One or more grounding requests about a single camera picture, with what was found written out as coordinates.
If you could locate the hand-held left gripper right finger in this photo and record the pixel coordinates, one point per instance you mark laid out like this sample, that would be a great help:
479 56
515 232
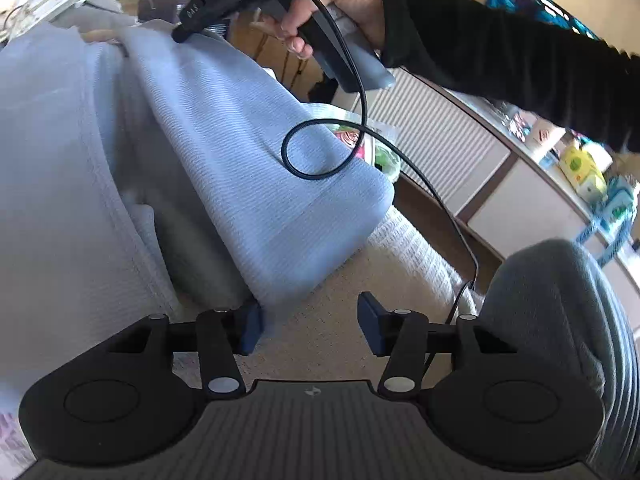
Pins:
372 322

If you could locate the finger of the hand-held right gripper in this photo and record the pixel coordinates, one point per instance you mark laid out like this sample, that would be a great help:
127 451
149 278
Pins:
205 5

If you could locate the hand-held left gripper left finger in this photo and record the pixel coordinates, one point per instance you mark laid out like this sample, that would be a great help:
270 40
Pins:
252 327

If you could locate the light blue knit garment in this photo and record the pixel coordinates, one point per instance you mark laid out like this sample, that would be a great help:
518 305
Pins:
225 160

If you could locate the person's right forearm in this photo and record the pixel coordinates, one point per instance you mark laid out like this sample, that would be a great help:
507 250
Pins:
500 55

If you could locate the person's right hand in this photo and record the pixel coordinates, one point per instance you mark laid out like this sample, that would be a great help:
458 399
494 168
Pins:
350 0

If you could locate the dark space heater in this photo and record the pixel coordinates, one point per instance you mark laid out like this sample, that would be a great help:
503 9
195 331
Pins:
165 5

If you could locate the plastic bag with colourful contents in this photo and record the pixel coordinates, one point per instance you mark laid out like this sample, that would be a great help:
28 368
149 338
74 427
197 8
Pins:
370 147

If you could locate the person's grey trouser leg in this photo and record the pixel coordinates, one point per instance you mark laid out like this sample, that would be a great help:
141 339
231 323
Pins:
555 320

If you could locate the white low cabinet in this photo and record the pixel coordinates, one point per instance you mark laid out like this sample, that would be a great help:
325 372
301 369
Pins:
525 220

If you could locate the yellow green box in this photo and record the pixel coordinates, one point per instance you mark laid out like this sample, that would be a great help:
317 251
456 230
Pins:
582 170

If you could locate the colourful wall poster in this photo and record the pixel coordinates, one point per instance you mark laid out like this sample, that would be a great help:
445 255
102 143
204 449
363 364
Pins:
540 2

